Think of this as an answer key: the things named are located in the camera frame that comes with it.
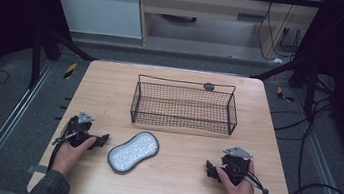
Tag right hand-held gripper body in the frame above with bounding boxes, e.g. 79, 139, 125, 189
214, 144, 255, 189

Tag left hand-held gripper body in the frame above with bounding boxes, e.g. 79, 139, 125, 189
59, 108, 102, 152

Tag grey scrubbing sponge pad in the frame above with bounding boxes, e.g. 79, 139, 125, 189
105, 126, 162, 180

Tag black wire mesh basket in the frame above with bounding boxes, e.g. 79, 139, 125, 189
128, 72, 243, 138

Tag person's left hand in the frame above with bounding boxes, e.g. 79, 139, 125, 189
50, 131, 98, 181

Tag yellow black hazard tape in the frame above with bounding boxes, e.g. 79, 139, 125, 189
62, 61, 79, 81
275, 86, 296, 104

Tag black stand leg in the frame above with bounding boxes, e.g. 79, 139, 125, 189
246, 43, 322, 117
26, 22, 102, 99

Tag wooden shelf cabinet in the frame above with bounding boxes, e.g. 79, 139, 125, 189
128, 0, 325, 69

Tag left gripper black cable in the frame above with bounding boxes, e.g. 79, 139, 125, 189
46, 128, 79, 177

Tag black floor cable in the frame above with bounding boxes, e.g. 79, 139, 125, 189
261, 89, 344, 194

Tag hanging black cables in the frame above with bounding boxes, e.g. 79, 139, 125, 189
253, 0, 308, 65

